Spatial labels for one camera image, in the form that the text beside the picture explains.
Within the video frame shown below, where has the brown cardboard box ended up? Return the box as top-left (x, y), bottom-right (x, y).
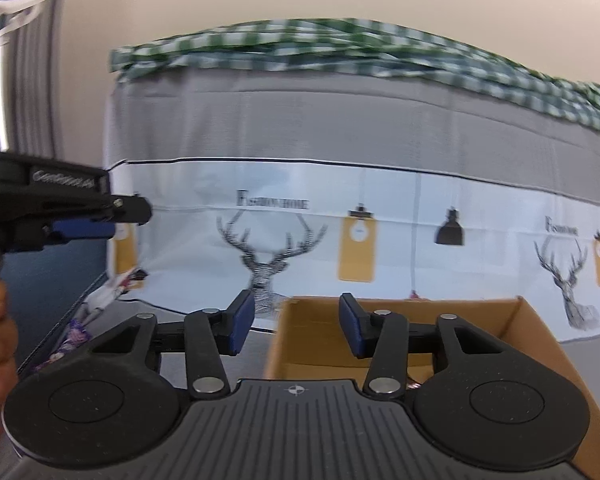
top-left (262, 296), bottom-right (600, 480)

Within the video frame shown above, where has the white plastic rack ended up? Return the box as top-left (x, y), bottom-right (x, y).
top-left (0, 0), bottom-right (61, 45)

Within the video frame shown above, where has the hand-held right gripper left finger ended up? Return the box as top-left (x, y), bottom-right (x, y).
top-left (87, 289), bottom-right (257, 401)

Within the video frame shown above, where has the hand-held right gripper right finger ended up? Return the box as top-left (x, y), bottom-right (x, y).
top-left (339, 293), bottom-right (506, 401)

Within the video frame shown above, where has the grey deer printed sofa cover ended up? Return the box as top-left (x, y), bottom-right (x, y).
top-left (17, 62), bottom-right (600, 396)

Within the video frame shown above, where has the grey curtain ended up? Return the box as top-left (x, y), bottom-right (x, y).
top-left (0, 0), bottom-right (70, 155)

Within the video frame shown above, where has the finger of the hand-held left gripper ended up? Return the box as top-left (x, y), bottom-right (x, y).
top-left (45, 194), bottom-right (154, 244)

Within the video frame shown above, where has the green checked cloth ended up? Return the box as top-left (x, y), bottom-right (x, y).
top-left (109, 17), bottom-right (600, 136)

